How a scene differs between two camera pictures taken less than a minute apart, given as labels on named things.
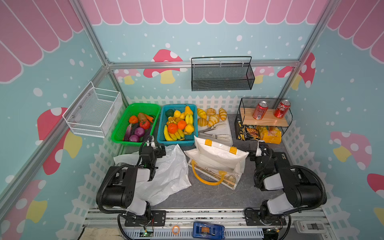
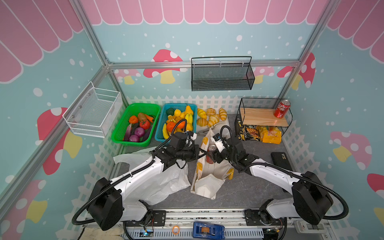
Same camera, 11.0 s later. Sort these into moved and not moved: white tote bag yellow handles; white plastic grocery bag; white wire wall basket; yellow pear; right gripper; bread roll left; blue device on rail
Moved: right gripper; white tote bag yellow handles
Not moved: white wire wall basket; white plastic grocery bag; yellow pear; bread roll left; blue device on rail
